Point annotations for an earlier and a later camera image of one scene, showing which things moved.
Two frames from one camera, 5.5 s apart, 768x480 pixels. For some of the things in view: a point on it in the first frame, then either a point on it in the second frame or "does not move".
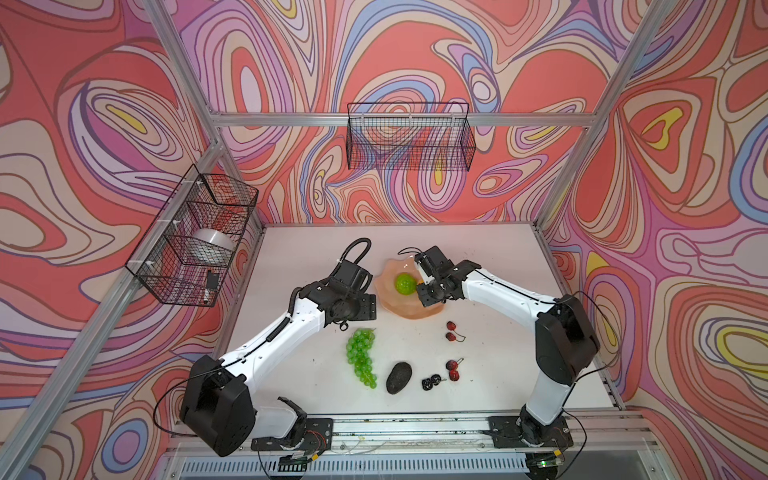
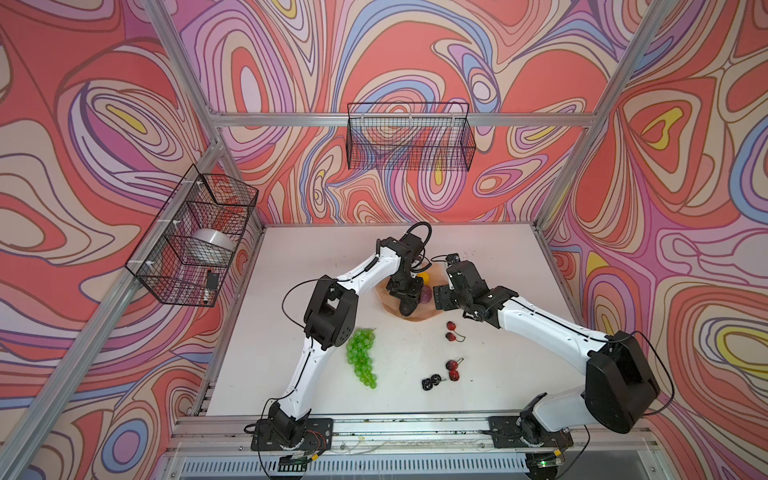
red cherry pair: [452, 367] does not move
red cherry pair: [450, 336] does not move
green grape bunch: [358, 348] does not move
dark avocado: [398, 378] -> [407, 306]
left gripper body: [359, 308] -> [406, 286]
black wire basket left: [185, 253] does not move
